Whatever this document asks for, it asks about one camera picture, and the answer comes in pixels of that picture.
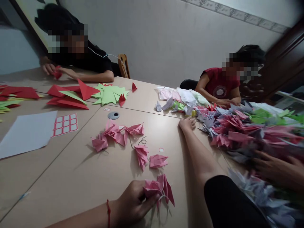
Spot person's right hand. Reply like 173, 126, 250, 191
179, 117, 197, 130

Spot person's left hand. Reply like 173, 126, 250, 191
111, 180, 162, 226

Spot pink cranes bunch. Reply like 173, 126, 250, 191
142, 174, 175, 207

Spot white string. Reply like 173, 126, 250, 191
152, 193, 173, 226

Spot clear bags of pastel papers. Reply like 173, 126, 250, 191
157, 86, 212, 105

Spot black chair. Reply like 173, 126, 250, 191
179, 79, 199, 91

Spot thin dark thread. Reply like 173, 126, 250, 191
128, 135, 148, 150

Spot large pile of mixed cranes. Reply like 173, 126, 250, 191
196, 101, 304, 228

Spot garland of pink paper cranes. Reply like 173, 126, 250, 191
91, 121, 169, 172

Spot pile of green folded papers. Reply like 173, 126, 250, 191
91, 83, 131, 107

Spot wooden chair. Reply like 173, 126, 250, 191
117, 54, 131, 79

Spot dark wooden cabinet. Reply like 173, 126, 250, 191
240, 21, 304, 103

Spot pile of red folded triangles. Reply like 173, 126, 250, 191
46, 78, 101, 111

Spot long green folded triangle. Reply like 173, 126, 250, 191
58, 90, 88, 106

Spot red bordered sticker sheet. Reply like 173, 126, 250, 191
51, 113, 79, 138

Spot small red folded paper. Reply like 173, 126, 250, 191
52, 66, 63, 80

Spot white paper sheet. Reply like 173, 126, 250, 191
0, 110, 58, 160

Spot stack of red paper sheets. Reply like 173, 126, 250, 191
0, 84, 41, 101

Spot framed picture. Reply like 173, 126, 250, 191
9, 0, 63, 55

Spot stack of green paper sheets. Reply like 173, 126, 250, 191
0, 98, 25, 117

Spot white earphone cable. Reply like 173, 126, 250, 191
88, 46, 127, 77

